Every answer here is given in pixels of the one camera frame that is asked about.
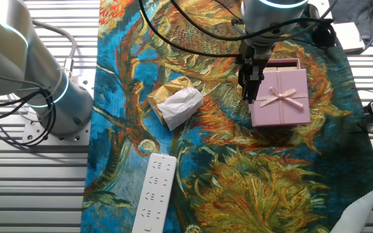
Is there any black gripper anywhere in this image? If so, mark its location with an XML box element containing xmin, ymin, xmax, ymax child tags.
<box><xmin>236</xmin><ymin>41</ymin><xmax>273</xmax><ymax>104</ymax></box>

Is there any pink ribboned casing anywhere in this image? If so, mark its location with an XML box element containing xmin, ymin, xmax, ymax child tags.
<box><xmin>249</xmin><ymin>68</ymin><xmax>311</xmax><ymax>128</ymax></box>

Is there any pink inner box drawer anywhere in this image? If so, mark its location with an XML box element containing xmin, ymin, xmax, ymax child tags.
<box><xmin>265</xmin><ymin>58</ymin><xmax>302</xmax><ymax>72</ymax></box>

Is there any gold foil box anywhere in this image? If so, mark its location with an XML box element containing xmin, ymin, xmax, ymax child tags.
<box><xmin>146</xmin><ymin>76</ymin><xmax>196</xmax><ymax>126</ymax></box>

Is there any white flat box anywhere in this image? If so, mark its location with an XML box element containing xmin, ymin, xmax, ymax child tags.
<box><xmin>331</xmin><ymin>21</ymin><xmax>366</xmax><ymax>54</ymax></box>

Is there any white tissue paper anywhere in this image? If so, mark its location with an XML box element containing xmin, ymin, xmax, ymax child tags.
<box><xmin>157</xmin><ymin>86</ymin><xmax>205</xmax><ymax>132</ymax></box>

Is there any sunflower painting cloth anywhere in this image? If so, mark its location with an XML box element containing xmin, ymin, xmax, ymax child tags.
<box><xmin>80</xmin><ymin>0</ymin><xmax>373</xmax><ymax>233</ymax></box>

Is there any dark grey cloth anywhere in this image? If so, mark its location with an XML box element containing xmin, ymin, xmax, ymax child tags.
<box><xmin>328</xmin><ymin>0</ymin><xmax>373</xmax><ymax>54</ymax></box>

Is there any white power strip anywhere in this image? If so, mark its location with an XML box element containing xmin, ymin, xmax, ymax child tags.
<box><xmin>131</xmin><ymin>153</ymin><xmax>178</xmax><ymax>233</ymax></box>

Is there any long black gripper cable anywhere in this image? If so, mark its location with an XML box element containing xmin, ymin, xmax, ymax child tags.
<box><xmin>169</xmin><ymin>0</ymin><xmax>335</xmax><ymax>43</ymax></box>

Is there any thick black cable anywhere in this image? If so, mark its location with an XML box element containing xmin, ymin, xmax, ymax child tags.
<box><xmin>137</xmin><ymin>0</ymin><xmax>243</xmax><ymax>59</ymax></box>

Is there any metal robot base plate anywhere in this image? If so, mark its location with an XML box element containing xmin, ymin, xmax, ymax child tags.
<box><xmin>22</xmin><ymin>67</ymin><xmax>97</xmax><ymax>144</ymax></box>

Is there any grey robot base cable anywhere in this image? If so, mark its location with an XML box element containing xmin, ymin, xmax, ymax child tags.
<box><xmin>30</xmin><ymin>18</ymin><xmax>78</xmax><ymax>78</ymax></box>

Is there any black looped cable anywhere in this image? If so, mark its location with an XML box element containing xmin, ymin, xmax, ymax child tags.
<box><xmin>0</xmin><ymin>87</ymin><xmax>58</xmax><ymax>147</ymax></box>

